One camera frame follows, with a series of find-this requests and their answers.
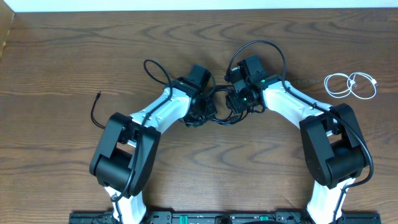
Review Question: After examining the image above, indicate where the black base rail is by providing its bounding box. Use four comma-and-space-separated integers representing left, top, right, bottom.
68, 210, 382, 224

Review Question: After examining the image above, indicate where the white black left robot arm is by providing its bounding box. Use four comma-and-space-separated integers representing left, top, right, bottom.
90, 77, 208, 223

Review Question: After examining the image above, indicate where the white USB cable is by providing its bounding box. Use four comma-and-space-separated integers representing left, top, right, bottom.
323, 72, 379, 100

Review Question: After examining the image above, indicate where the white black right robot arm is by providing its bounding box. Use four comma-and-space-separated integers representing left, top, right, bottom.
225, 65, 374, 223

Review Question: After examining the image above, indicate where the black camera cable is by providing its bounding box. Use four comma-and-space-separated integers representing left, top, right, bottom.
224, 39, 374, 224
110, 58, 174, 218

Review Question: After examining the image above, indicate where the black right camera cable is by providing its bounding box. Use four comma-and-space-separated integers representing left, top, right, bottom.
224, 39, 374, 224

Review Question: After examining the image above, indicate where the black left camera cable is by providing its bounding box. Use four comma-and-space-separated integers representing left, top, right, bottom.
110, 58, 174, 218

